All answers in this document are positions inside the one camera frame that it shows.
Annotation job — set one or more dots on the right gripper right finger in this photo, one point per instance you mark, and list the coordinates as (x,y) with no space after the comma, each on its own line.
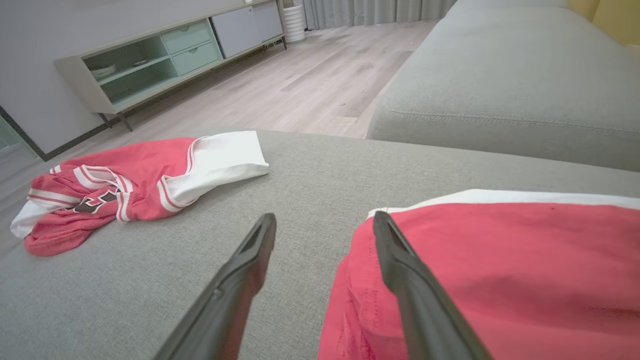
(422,310)

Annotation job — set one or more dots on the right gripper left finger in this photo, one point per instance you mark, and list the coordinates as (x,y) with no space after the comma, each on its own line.
(230,300)

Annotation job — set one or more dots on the red and white basketball jersey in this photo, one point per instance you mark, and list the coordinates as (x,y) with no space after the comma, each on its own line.
(150,170)

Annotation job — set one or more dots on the red garment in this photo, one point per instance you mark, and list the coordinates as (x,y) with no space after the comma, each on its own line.
(525,280)

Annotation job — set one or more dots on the grey sofa seat section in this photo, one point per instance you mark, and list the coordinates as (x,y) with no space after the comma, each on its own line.
(500,75)

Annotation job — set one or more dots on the small flat dish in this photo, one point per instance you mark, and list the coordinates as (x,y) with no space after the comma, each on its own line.
(140,62)

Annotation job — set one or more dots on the white bowl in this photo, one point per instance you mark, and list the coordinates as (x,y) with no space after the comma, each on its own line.
(103,72)

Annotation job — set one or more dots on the white and green TV cabinet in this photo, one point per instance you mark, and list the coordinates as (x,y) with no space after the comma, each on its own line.
(240,30)

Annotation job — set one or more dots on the white ribbed plant pot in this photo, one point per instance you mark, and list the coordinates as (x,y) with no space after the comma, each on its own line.
(294,25)

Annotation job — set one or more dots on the grey pleated curtain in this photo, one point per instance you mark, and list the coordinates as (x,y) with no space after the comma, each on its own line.
(375,10)

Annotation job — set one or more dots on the yellow sofa back cushion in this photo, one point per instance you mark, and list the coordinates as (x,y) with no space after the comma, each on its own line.
(615,20)

